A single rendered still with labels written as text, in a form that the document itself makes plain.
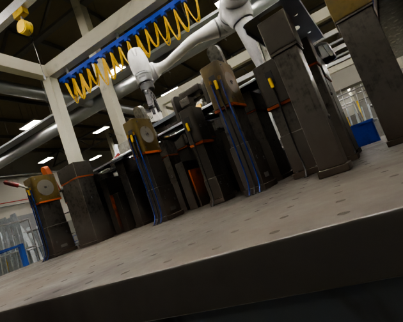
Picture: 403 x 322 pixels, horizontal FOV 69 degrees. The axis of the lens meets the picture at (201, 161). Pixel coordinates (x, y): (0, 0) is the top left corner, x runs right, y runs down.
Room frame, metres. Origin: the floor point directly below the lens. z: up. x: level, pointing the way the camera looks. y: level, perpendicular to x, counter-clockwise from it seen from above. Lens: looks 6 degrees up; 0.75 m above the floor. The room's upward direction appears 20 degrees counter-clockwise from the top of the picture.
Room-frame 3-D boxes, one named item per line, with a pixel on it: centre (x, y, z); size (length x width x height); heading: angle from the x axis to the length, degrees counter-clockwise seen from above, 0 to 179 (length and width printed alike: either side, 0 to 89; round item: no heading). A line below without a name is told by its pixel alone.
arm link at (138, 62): (1.56, 0.14, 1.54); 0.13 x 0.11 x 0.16; 1
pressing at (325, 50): (1.15, 0.14, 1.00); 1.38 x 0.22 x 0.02; 58
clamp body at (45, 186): (1.29, 0.73, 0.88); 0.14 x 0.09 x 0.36; 148
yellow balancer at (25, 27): (2.97, 1.30, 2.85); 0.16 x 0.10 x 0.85; 67
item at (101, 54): (3.93, 0.51, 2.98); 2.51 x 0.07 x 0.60; 67
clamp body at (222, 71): (0.75, -0.11, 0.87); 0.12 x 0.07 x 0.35; 148
